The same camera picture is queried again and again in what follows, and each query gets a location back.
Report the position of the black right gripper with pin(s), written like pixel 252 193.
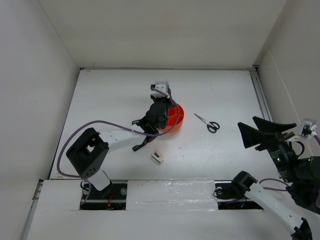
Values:
pixel 251 135

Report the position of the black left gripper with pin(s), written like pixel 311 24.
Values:
pixel 154 99

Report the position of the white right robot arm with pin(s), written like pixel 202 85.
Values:
pixel 302 176

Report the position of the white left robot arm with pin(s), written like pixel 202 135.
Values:
pixel 89 151

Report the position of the blue highlighter marker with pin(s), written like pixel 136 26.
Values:
pixel 135 122

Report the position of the orange round desk organizer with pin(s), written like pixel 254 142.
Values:
pixel 175 116

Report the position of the black handled scissors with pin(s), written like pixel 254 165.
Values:
pixel 212 126

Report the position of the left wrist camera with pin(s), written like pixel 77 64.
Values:
pixel 160 89

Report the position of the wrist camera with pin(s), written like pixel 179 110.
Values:
pixel 307 127
pixel 160 89

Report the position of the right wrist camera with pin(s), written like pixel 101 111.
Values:
pixel 307 127

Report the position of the aluminium rail right side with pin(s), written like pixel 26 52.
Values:
pixel 262 102

